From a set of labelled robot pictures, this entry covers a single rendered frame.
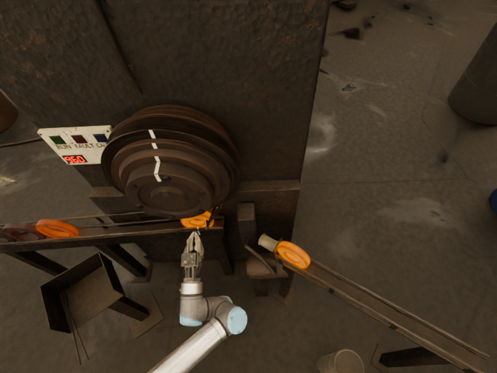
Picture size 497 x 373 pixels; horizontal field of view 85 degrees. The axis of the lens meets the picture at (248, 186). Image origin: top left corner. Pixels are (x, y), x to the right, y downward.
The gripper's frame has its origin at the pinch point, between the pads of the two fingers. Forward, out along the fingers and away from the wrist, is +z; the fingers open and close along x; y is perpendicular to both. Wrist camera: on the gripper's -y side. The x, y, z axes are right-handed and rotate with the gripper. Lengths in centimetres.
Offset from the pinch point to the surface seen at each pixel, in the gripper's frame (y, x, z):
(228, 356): -58, -8, -65
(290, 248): 5.6, -42.2, -7.7
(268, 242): -4.2, -33.5, -4.1
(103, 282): -8.6, 44.7, -19.8
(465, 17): -177, -316, 300
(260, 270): -19.1, -29.2, -16.5
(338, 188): -94, -94, 45
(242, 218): 3.3, -22.4, 5.9
